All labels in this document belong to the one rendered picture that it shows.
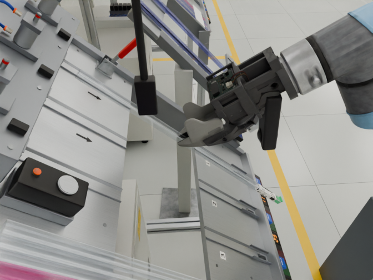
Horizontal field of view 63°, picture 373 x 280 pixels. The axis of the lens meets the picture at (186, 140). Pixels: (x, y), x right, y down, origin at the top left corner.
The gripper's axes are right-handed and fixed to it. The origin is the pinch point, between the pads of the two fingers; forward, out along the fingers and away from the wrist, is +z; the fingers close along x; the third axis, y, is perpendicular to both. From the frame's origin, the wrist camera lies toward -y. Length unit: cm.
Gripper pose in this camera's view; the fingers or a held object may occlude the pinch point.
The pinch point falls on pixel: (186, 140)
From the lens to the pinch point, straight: 54.4
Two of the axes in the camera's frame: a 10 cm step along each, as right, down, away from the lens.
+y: -5.4, -5.9, -6.0
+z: -8.4, 4.3, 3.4
